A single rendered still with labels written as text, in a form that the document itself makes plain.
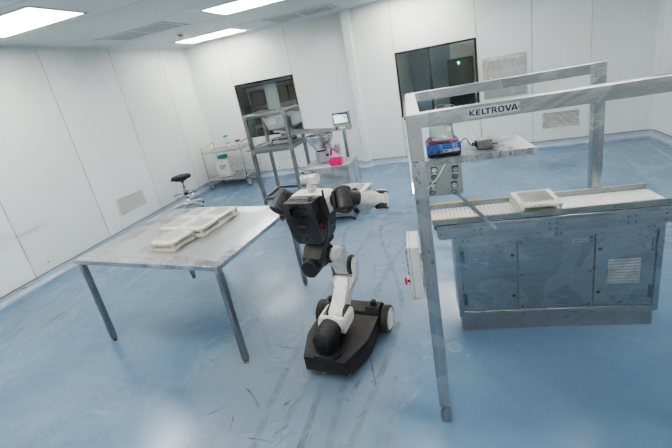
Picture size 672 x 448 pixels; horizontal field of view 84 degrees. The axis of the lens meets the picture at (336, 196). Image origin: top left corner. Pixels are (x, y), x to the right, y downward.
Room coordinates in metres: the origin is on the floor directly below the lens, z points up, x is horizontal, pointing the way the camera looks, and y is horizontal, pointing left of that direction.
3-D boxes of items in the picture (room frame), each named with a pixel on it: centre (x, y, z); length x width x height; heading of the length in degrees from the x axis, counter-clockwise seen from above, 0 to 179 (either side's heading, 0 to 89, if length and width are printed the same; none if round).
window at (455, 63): (6.93, -2.17, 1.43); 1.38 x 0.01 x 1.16; 71
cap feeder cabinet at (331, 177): (4.96, -0.01, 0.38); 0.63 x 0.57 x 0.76; 71
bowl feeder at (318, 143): (5.02, 0.01, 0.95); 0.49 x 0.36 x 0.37; 71
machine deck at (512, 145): (2.27, -0.89, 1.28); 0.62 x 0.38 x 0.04; 77
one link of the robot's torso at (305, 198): (2.19, 0.17, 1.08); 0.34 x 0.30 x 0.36; 64
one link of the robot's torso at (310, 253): (2.17, 0.18, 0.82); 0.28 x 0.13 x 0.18; 154
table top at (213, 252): (3.06, 1.30, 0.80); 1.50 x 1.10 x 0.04; 65
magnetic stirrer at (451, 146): (2.26, -0.70, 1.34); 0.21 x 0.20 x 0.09; 167
